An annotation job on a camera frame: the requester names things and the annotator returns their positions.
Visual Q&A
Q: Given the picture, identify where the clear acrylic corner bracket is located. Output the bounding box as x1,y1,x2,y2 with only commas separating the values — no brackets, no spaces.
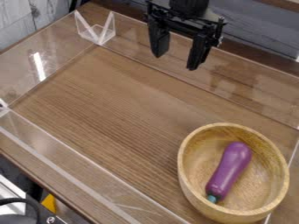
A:
73,11,115,46

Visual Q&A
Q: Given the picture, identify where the brown wooden bowl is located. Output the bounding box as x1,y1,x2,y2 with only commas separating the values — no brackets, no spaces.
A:
177,122,289,224

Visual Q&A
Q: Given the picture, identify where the yellow black device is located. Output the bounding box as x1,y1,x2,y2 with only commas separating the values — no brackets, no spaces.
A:
25,191,81,224

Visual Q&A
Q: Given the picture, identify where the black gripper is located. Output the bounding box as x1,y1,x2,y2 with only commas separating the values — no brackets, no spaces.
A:
145,0,226,71

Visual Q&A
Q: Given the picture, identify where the purple toy eggplant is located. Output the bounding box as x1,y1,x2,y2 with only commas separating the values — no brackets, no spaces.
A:
205,142,252,204

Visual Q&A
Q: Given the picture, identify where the black cable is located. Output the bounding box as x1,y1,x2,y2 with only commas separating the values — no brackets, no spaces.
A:
0,197,42,220

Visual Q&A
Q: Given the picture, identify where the clear acrylic tray wall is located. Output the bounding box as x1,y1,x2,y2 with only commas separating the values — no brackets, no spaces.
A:
0,99,190,224

